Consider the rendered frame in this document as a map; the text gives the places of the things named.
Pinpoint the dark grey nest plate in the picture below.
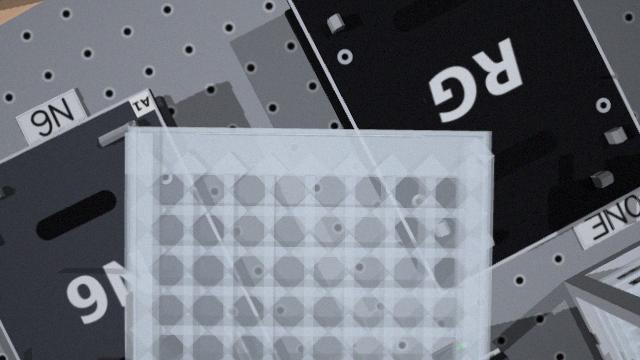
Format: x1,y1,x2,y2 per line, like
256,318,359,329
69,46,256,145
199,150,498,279
0,88,177,360

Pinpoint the grey perforated base plate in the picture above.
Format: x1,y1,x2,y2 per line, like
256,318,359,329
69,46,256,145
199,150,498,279
0,0,640,360

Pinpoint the black regrip nest plate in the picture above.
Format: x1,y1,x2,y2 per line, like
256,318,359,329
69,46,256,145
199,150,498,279
285,0,640,269

